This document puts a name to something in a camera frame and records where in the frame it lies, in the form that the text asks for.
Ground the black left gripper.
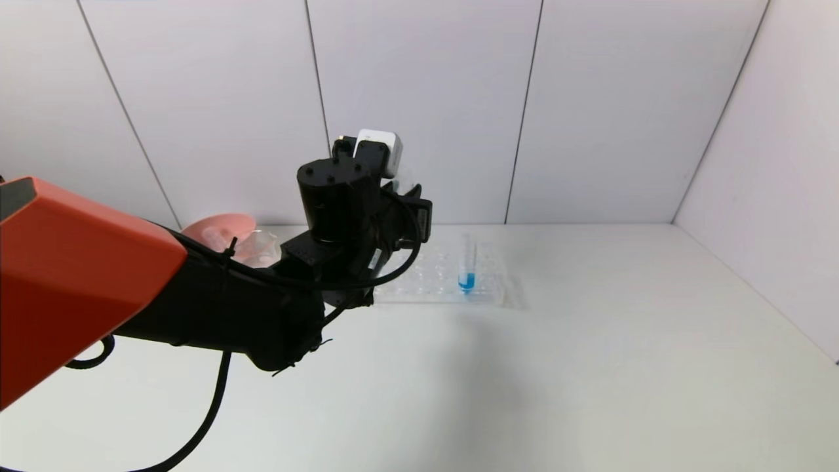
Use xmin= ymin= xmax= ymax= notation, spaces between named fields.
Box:
xmin=381 ymin=180 xmax=433 ymax=251

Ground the test tube with blue pigment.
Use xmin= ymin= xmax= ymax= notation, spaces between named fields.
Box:
xmin=458 ymin=232 xmax=479 ymax=296

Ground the clear acrylic test tube rack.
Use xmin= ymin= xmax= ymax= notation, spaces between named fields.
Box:
xmin=372 ymin=240 xmax=509 ymax=307

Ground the clear glass beaker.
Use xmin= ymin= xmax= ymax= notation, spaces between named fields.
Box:
xmin=233 ymin=229 xmax=286 ymax=268

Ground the pink plastic bowl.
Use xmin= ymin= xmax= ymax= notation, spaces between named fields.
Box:
xmin=183 ymin=213 xmax=257 ymax=255

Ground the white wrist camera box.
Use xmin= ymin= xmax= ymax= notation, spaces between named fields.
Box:
xmin=334 ymin=128 xmax=403 ymax=180

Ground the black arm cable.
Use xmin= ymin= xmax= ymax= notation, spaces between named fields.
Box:
xmin=0 ymin=187 xmax=423 ymax=472

